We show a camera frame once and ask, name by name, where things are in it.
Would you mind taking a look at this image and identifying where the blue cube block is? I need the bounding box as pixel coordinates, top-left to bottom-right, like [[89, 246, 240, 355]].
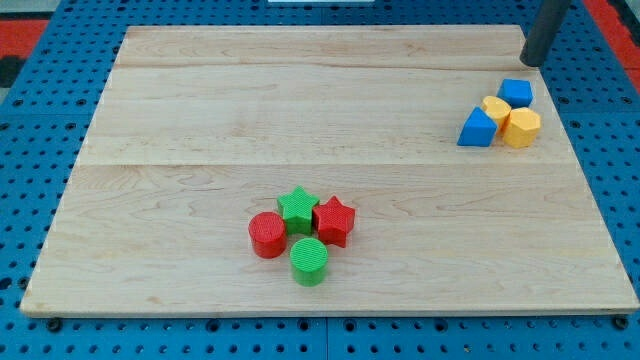
[[497, 78, 533, 108]]

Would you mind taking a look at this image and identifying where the light wooden board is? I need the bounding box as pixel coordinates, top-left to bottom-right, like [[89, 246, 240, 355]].
[[20, 25, 639, 318]]

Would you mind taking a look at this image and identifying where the green star block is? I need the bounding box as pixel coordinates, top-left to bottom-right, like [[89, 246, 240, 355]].
[[277, 186, 319, 235]]

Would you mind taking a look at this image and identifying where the red star block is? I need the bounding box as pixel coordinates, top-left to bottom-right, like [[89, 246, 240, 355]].
[[312, 196, 356, 248]]

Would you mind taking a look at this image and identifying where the red cylinder block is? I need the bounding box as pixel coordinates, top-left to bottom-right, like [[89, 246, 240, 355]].
[[248, 212, 287, 259]]

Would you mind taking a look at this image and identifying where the green cylinder block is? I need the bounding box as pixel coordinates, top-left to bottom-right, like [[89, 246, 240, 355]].
[[290, 238, 329, 287]]

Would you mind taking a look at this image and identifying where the blue triangular prism block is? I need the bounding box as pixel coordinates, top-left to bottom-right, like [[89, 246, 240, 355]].
[[457, 107, 498, 147]]

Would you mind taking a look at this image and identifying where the yellow pentagon block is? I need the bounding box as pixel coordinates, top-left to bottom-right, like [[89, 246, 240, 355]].
[[480, 96, 512, 132]]

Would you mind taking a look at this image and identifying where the yellow hexagon block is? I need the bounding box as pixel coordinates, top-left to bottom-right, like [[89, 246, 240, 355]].
[[502, 108, 542, 148]]

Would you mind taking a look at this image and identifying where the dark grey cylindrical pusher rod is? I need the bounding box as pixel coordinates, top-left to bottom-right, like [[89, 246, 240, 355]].
[[519, 0, 571, 67]]

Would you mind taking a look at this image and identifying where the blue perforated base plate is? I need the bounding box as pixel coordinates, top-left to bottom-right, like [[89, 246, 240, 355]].
[[1, 1, 639, 359]]

